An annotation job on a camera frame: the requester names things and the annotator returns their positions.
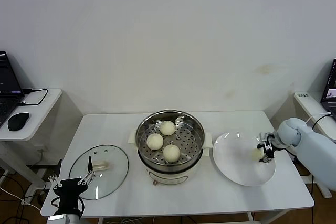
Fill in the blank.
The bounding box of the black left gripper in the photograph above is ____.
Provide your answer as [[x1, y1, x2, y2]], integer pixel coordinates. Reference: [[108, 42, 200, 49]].
[[48, 156, 96, 215]]

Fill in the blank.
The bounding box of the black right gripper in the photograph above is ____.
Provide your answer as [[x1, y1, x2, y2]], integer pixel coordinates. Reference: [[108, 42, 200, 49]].
[[256, 141, 276, 163]]

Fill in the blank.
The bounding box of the white steamed baozi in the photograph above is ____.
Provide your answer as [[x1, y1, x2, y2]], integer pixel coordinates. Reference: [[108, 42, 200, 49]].
[[162, 144, 181, 163], [250, 148, 265, 163], [146, 133, 164, 150], [160, 121, 176, 136]]

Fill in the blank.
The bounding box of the round glass pot lid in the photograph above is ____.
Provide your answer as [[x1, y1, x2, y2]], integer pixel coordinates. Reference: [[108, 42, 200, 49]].
[[69, 144, 130, 200]]

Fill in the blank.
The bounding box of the steel steamer basket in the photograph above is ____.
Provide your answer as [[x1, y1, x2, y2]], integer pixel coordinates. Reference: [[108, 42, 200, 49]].
[[135, 109, 206, 167]]

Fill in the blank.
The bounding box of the white round plate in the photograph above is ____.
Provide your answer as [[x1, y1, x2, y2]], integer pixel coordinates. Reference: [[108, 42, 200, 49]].
[[212, 131, 277, 187]]

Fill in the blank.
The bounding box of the white side table with label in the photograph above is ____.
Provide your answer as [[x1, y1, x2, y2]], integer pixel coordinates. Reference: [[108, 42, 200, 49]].
[[293, 91, 336, 200]]

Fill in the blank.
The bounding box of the white side table with mouse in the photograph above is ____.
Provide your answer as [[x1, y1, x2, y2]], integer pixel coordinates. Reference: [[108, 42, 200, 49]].
[[0, 88, 64, 190]]

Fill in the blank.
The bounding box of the black computer mouse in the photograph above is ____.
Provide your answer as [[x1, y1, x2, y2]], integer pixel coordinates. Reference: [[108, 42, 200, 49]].
[[7, 112, 31, 131]]

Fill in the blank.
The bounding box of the black laptop without mouse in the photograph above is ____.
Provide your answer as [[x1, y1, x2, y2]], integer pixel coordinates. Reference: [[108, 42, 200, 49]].
[[320, 59, 336, 119]]

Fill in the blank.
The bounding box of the white electric cooker base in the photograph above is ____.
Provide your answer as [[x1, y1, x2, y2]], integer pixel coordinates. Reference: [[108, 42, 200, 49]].
[[128, 129, 213, 186]]

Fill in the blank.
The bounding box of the black laptop with mouse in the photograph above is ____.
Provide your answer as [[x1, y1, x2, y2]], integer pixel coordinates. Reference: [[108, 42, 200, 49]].
[[0, 50, 26, 127]]

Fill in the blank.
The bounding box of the black cable with adapter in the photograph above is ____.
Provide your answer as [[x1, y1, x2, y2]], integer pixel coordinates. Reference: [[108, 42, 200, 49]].
[[292, 113, 332, 224]]

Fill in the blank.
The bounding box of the black floor cable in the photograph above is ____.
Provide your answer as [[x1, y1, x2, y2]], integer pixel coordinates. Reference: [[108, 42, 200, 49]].
[[0, 174, 43, 224]]

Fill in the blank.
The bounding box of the white floor cable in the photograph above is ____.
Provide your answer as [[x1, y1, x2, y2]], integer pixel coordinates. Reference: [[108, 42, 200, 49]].
[[0, 186, 44, 211]]

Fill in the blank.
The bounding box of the white laptop cable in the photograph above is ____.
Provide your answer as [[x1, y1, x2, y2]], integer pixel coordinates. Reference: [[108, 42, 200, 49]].
[[306, 112, 332, 125]]

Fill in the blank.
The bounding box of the black looped laptop cable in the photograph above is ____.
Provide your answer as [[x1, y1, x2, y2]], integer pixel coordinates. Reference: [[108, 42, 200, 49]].
[[17, 88, 50, 106]]

